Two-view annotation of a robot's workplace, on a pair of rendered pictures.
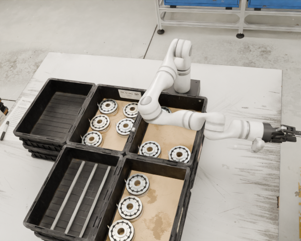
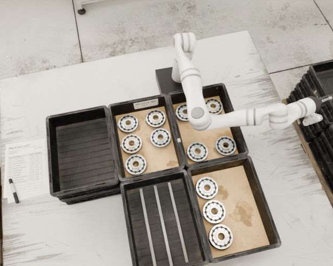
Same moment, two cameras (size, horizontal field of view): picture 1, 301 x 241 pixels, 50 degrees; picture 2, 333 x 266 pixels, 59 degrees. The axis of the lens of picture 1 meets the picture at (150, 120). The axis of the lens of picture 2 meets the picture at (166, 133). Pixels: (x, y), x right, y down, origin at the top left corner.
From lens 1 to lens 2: 72 cm
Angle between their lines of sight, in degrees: 24
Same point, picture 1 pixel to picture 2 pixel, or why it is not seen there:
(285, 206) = not seen: hidden behind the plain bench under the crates
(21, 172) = (66, 225)
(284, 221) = not seen: hidden behind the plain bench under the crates
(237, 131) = (298, 114)
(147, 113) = (204, 124)
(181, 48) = (189, 43)
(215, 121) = (284, 113)
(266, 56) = (193, 11)
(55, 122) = (80, 160)
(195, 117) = (260, 114)
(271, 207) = (301, 154)
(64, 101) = (73, 134)
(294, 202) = not seen: hidden behind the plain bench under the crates
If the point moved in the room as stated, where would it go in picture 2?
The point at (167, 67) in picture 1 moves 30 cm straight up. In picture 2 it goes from (192, 69) to (199, 17)
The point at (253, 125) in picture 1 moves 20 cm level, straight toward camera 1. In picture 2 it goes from (307, 104) to (327, 150)
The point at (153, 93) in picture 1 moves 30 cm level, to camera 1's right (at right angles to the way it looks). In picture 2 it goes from (200, 102) to (251, 66)
